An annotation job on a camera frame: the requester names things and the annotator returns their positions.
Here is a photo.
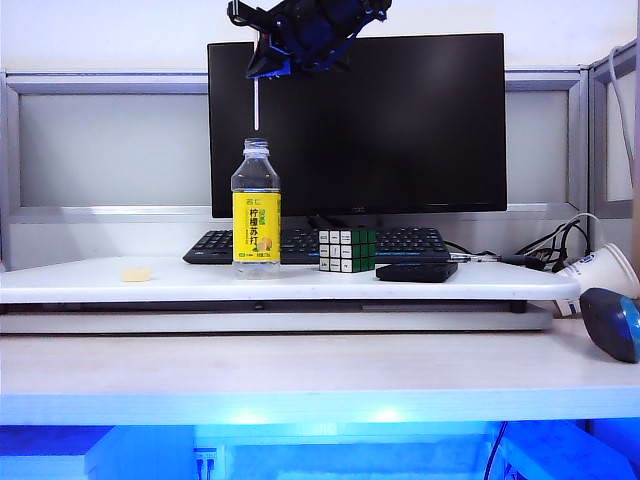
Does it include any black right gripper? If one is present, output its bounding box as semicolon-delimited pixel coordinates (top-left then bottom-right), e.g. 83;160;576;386
226;0;394;81

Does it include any clear bottle with yellow label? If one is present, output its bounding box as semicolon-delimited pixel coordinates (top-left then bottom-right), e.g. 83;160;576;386
230;138;283;282

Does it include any black computer monitor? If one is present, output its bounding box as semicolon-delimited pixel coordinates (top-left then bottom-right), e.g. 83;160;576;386
206;33;508;227

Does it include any black computer keyboard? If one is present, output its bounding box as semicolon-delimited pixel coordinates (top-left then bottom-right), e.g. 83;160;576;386
181;227;452;267

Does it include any black rubik's cube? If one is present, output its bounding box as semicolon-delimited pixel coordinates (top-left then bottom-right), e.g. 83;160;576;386
318;228;378;275

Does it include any flat black box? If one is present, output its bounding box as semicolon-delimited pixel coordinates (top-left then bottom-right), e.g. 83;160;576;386
374;261;459;284

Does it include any white monitor riser shelf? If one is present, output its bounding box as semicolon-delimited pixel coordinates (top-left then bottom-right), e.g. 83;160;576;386
0;255;594;335

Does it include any silver and black pen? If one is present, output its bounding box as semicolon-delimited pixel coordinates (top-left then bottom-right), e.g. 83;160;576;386
447;252;502;265

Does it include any small white paper cup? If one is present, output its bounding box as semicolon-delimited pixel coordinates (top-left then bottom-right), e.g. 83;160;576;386
552;298;584;319

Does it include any white paper cup, blue logo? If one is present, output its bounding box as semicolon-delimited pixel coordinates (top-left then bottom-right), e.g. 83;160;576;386
554;243;640;301

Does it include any grey and blue computer mouse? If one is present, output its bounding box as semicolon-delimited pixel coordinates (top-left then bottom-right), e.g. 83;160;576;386
578;287;640;365

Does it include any grey cubicle partition frame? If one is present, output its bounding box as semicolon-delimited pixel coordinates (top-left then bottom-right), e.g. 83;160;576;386
0;63;640;274

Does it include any black cable bundle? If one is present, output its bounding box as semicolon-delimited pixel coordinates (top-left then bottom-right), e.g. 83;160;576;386
514;219;589;274

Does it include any white hanging cable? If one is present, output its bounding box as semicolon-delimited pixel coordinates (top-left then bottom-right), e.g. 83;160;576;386
607;45;640;174

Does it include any dark cable under desk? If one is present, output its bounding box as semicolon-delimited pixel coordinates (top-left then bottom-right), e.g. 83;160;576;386
486;421;509;480

